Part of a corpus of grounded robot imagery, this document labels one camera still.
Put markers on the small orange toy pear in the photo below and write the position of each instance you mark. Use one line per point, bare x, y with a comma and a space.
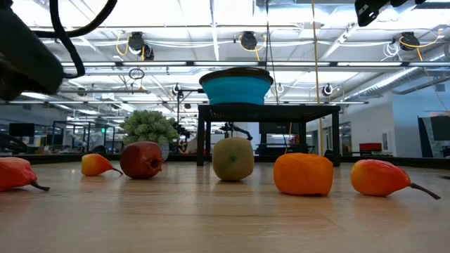
378, 177
15, 174
95, 165

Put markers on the orange toy mandarin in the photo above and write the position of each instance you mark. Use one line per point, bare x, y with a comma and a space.
302, 174

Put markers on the small black ceiling reel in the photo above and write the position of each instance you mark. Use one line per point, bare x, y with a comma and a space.
175, 89
327, 89

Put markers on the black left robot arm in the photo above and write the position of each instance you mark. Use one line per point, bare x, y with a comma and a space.
24, 59

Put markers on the brown-green toy kiwi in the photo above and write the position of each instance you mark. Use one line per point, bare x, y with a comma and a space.
232, 160

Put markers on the dark red toy fruit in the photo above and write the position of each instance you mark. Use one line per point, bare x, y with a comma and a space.
139, 160

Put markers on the black monitor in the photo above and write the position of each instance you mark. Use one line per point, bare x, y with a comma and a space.
21, 130
277, 127

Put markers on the black background robot arm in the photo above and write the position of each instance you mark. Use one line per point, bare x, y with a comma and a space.
230, 128

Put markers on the green succulent in white pot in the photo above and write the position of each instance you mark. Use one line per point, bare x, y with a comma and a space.
149, 126

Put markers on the blue collapsible bowl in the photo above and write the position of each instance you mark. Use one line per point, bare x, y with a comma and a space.
235, 89

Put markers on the black perforated metal shelf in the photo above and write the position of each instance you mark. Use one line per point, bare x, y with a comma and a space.
267, 113

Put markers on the red topped black stand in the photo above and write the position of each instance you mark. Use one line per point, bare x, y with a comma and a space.
370, 147

